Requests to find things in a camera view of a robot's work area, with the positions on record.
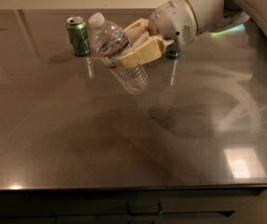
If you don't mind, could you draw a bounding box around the green soda can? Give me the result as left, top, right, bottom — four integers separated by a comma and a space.
66, 16, 90, 56

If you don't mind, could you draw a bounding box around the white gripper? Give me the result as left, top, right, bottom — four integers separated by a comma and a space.
119, 0, 198, 68

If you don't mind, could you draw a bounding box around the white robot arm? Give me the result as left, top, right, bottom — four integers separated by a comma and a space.
119, 0, 267, 68

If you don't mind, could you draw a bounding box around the blue energy drink can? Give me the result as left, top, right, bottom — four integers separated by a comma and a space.
165, 42, 180, 59

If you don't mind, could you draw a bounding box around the clear plastic water bottle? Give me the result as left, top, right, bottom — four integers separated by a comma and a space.
89, 12, 148, 95

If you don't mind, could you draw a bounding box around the black drawer handle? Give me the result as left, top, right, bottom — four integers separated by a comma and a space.
126, 200, 162, 217

